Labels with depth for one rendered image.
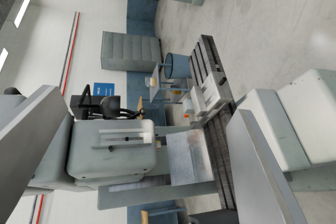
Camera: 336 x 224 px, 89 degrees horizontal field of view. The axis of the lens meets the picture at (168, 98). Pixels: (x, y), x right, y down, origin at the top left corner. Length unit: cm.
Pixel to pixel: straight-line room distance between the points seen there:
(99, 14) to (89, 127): 777
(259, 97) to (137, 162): 56
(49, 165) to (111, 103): 27
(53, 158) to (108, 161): 17
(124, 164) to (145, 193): 49
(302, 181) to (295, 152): 85
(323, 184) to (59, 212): 471
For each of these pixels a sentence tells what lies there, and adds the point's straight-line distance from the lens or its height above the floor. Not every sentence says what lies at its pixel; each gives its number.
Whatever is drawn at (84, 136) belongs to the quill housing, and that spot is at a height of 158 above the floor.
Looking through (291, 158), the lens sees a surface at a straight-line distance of 79.
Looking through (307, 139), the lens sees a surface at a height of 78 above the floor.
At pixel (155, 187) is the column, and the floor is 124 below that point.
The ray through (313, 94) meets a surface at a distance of 82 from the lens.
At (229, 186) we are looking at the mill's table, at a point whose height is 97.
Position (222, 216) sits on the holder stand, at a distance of 83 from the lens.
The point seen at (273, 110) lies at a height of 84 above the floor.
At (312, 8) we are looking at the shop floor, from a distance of 191.
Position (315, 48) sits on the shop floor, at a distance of 180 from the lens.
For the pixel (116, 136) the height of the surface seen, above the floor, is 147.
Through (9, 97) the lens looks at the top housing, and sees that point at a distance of 68.
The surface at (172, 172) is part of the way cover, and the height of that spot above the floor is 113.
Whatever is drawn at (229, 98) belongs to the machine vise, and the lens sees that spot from 78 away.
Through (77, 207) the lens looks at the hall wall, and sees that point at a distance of 502.
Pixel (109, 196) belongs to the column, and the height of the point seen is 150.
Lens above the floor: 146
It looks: 16 degrees down
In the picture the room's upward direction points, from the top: 89 degrees counter-clockwise
